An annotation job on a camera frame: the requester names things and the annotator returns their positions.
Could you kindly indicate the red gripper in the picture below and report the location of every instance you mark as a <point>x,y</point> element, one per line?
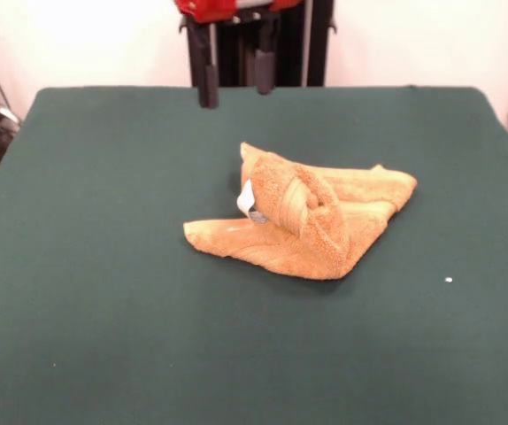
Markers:
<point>205,9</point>

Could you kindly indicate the orange terry towel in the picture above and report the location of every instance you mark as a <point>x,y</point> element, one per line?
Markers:
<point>307,248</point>

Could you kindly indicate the dark green table cloth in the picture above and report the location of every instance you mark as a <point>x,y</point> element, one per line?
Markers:
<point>103,265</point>

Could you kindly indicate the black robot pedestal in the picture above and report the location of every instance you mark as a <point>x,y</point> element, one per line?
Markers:
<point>236,53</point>

